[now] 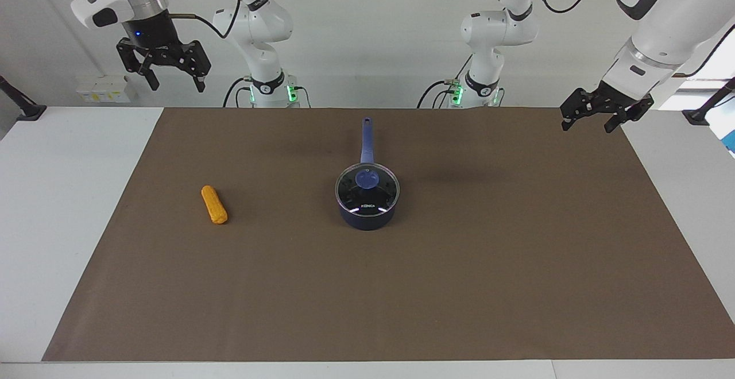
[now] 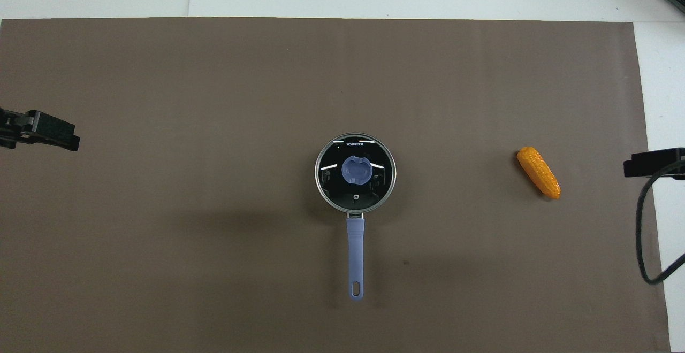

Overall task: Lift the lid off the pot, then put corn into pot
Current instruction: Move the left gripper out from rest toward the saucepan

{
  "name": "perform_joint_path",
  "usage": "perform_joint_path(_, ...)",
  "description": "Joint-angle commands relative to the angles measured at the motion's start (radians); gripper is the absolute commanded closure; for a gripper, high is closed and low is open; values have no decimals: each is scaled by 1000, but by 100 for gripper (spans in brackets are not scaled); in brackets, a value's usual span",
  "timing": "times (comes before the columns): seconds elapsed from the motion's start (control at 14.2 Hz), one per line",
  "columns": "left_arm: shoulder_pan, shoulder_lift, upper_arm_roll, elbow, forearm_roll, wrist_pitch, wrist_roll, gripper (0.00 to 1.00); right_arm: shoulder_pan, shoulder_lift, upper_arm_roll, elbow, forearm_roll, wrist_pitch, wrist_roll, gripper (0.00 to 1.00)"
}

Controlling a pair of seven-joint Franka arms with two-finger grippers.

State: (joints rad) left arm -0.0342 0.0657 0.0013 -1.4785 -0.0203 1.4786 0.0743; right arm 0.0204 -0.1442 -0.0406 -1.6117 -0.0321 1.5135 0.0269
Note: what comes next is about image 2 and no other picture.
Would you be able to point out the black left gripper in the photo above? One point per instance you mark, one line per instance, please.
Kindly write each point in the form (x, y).
(12, 127)

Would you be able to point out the yellow corn cob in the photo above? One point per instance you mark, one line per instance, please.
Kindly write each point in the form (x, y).
(538, 172)

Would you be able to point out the glass lid with blue knob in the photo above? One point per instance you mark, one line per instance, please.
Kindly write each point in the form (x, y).
(377, 184)

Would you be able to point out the brown table mat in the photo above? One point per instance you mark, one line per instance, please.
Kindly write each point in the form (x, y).
(214, 128)

